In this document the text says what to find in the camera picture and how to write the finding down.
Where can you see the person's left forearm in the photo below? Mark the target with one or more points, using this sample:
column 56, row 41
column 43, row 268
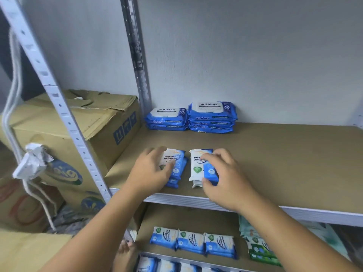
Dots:
column 96, row 235

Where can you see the person's right hand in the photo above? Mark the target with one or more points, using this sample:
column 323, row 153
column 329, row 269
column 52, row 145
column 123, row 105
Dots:
column 232, row 187

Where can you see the grey metal shelf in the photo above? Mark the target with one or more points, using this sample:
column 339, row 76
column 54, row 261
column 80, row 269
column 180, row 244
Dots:
column 295, row 161

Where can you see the plain cardboard box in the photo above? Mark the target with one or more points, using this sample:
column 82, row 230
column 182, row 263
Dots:
column 28, row 252

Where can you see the person's right forearm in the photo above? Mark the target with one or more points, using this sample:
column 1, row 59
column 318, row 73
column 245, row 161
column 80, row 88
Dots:
column 295, row 240

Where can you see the group of blue wipe packets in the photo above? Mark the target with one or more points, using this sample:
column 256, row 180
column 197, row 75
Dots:
column 150, row 264

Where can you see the person's left foot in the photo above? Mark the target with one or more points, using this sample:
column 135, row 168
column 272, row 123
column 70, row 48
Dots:
column 125, row 257

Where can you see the person's left hand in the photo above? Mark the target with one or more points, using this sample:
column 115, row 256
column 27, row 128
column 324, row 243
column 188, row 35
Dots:
column 144, row 175

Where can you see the small green packets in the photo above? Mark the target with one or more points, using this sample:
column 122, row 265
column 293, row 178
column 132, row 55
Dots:
column 262, row 249

